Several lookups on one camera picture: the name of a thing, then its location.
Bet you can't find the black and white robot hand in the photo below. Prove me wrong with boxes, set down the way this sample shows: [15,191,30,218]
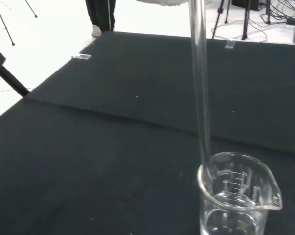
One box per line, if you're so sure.
[135,0,191,8]

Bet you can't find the person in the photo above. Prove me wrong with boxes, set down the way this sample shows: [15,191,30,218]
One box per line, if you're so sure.
[85,0,117,37]

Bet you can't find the black box on floor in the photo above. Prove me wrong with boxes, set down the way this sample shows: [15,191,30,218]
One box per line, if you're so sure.
[231,0,260,11]

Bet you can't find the black tripod with thick legs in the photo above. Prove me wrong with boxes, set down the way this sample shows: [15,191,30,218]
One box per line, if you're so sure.
[211,0,251,41]

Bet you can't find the black bench cloth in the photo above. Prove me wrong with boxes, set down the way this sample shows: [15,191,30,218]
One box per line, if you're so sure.
[0,30,295,235]

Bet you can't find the thin-legged black tripod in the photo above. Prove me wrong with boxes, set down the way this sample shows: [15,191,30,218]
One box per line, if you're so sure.
[0,0,38,47]

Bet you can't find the clear glass beaker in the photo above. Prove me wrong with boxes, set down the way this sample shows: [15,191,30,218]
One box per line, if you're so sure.
[197,151,284,235]

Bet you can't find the black floor cables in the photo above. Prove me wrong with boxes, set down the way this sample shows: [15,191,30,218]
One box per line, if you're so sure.
[250,0,295,42]

